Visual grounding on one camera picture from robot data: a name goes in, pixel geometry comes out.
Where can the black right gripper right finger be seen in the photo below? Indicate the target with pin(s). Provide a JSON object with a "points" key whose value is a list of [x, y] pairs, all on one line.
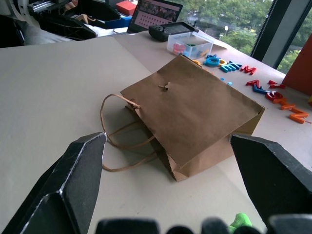
{"points": [[273, 175]]}

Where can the red plastic letter A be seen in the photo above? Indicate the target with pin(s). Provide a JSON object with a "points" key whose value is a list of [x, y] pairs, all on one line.
{"points": [[254, 83]]}

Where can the red box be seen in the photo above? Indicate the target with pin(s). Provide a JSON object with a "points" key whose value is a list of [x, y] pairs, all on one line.
{"points": [[125, 6]]}

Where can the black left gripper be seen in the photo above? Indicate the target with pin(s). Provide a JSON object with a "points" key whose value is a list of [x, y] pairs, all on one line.
{"points": [[46, 7]]}

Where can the dark window frame post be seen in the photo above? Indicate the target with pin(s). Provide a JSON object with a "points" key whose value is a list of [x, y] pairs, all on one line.
{"points": [[264, 26]]}

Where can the red plastic letter M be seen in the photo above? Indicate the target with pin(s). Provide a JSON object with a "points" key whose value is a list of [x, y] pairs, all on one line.
{"points": [[248, 70]]}

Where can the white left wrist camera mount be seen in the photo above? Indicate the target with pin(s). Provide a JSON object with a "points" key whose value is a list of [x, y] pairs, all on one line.
{"points": [[19, 11]]}

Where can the orange box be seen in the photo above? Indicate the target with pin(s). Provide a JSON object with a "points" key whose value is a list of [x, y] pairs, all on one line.
{"points": [[301, 70]]}

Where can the orange plastic letter N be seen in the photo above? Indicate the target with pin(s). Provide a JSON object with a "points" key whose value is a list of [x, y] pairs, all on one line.
{"points": [[298, 117]]}

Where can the green object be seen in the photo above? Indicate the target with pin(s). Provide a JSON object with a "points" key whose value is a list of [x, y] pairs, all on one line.
{"points": [[241, 220]]}

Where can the blue plastic letter X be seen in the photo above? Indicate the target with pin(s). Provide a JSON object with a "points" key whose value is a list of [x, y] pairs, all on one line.
{"points": [[235, 66]]}

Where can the red plastic letter S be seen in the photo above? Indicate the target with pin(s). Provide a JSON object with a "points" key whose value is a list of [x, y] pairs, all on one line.
{"points": [[274, 95]]}

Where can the clear plastic box of letters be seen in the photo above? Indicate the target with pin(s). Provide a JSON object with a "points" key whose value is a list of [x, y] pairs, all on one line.
{"points": [[187, 46]]}

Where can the black handheld remote controller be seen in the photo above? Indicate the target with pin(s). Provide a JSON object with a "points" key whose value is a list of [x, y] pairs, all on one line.
{"points": [[163, 31]]}

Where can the cyan plastic letter E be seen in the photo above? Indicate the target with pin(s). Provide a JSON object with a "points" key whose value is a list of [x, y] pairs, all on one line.
{"points": [[228, 68]]}

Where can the black laptop computer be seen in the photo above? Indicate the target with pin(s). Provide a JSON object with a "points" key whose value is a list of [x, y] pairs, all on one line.
{"points": [[156, 14]]}

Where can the grey fabric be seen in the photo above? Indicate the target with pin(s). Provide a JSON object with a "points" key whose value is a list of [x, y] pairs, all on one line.
{"points": [[44, 36]]}

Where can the white plastic box lid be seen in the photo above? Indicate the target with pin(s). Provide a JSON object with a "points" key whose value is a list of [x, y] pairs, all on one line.
{"points": [[209, 39]]}

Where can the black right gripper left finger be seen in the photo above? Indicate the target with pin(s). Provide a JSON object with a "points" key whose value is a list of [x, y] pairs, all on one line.
{"points": [[73, 175]]}

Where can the blue plastic bin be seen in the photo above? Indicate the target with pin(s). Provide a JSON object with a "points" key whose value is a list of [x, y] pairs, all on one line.
{"points": [[122, 22]]}

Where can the yellow plastic letter O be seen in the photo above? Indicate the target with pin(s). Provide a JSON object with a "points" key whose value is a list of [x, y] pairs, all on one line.
{"points": [[222, 63]]}

